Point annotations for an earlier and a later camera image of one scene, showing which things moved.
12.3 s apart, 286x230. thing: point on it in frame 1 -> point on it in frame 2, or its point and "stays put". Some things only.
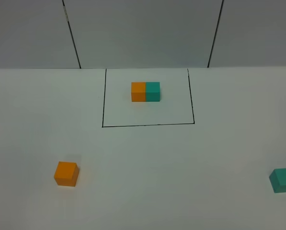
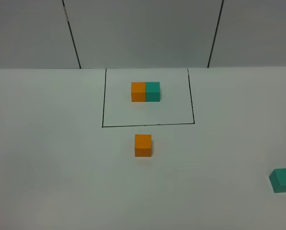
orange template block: x=138 y=91 stays put
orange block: x=66 y=173 -> x=143 y=145
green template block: x=153 y=91 stays put
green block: x=283 y=180 stays put
